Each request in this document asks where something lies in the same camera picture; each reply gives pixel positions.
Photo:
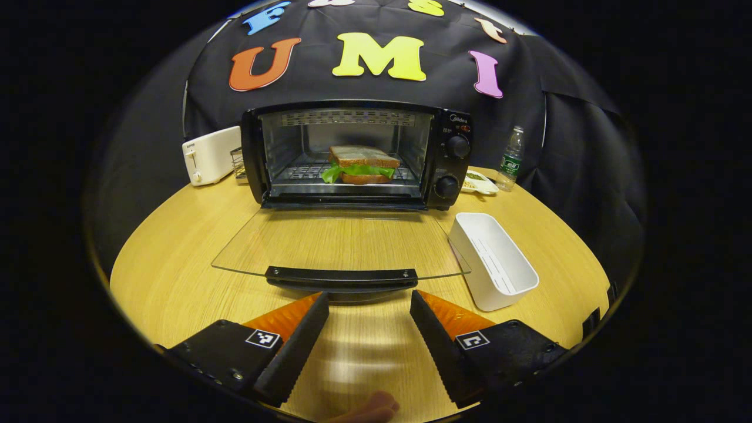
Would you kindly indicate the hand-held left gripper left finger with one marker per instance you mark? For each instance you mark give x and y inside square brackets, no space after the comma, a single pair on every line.
[296,352]

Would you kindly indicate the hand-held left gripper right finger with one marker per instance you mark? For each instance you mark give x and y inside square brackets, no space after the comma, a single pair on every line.
[440,346]

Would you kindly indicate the black electric oven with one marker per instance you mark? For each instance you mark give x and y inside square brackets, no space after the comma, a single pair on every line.
[452,164]

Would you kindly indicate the sandwich with lettuce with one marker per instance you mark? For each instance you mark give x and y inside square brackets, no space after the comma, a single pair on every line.
[361,161]

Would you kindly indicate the white rectangular plastic tray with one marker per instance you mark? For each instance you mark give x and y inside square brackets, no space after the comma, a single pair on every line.
[499,270]

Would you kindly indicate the white divided condiment dish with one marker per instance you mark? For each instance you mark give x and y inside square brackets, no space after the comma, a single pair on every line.
[482,185]

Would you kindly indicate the clear plastic water bottle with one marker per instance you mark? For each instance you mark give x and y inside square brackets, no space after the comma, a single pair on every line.
[511,161]

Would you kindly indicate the white toaster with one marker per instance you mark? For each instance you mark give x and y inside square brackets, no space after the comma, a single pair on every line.
[208,155]

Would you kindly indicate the black backdrop cloth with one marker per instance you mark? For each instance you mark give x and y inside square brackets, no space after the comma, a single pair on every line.
[446,88]

